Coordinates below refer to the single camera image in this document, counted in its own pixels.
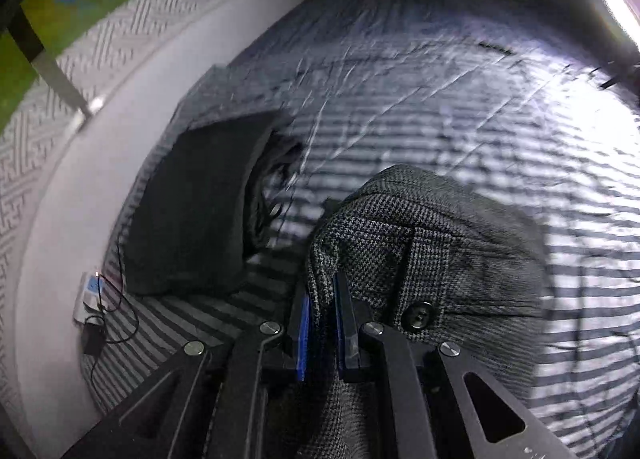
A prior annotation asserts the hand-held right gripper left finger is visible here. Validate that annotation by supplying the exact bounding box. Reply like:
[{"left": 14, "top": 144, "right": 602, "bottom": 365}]
[{"left": 62, "top": 284, "right": 312, "bottom": 459}]

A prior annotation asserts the black power adapter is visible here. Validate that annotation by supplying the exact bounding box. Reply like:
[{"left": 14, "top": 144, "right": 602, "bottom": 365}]
[{"left": 82, "top": 324, "right": 106, "bottom": 356}]

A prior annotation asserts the folded dark green garment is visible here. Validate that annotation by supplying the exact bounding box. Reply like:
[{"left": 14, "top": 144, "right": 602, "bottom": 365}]
[{"left": 122, "top": 109, "right": 307, "bottom": 298}]

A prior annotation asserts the grey houndstooth garment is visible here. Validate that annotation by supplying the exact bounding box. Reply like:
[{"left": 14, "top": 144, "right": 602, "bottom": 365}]
[{"left": 300, "top": 164, "right": 552, "bottom": 459}]

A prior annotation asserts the white power strip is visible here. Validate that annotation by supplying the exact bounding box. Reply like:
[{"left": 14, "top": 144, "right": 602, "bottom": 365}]
[{"left": 74, "top": 271, "right": 109, "bottom": 326}]

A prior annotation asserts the striped blue white blanket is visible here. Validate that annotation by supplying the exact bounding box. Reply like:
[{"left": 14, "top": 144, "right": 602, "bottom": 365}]
[{"left": 80, "top": 0, "right": 640, "bottom": 446}]

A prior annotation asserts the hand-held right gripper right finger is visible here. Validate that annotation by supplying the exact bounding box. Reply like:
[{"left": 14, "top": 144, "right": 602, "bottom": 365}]
[{"left": 334, "top": 271, "right": 576, "bottom": 459}]

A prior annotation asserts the black adapter cable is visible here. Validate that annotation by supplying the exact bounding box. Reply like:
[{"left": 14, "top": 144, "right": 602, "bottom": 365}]
[{"left": 89, "top": 354, "right": 103, "bottom": 407}]

